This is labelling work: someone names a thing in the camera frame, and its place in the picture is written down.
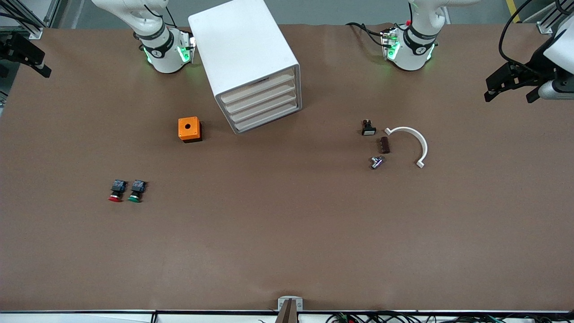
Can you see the white table edge rail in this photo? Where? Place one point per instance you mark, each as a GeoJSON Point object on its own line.
{"type": "Point", "coordinates": [89, 317]}

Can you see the aluminium frame profile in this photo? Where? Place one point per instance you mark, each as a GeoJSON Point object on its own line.
{"type": "Point", "coordinates": [27, 20]}
{"type": "Point", "coordinates": [545, 28]}

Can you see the red mushroom push button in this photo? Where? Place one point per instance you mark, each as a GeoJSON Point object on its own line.
{"type": "Point", "coordinates": [116, 197]}

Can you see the dark brown cylinder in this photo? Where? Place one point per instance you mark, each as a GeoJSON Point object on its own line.
{"type": "Point", "coordinates": [383, 145]}

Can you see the grey metal edge bracket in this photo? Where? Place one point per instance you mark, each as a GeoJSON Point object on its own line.
{"type": "Point", "coordinates": [282, 305]}

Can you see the white semicircular pipe clamp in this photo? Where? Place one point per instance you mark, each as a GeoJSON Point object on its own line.
{"type": "Point", "coordinates": [423, 146]}

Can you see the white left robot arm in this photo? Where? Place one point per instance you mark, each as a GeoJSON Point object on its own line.
{"type": "Point", "coordinates": [417, 49]}

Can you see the orange button enclosure box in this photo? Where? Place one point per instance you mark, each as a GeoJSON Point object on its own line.
{"type": "Point", "coordinates": [188, 128]}

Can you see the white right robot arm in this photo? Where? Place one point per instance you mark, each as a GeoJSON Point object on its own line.
{"type": "Point", "coordinates": [163, 58]}

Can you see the green mushroom push button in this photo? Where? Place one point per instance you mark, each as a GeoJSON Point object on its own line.
{"type": "Point", "coordinates": [134, 197]}

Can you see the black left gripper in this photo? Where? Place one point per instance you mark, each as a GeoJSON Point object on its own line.
{"type": "Point", "coordinates": [534, 64]}

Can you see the chrome metal fitting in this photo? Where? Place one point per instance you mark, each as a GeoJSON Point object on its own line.
{"type": "Point", "coordinates": [376, 162]}

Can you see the brown table mat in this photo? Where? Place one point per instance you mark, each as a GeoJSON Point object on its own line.
{"type": "Point", "coordinates": [269, 246]}

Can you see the black square white-faced button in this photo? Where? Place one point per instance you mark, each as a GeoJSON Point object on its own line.
{"type": "Point", "coordinates": [368, 130]}

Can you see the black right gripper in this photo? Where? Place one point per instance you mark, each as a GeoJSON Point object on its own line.
{"type": "Point", "coordinates": [13, 46]}

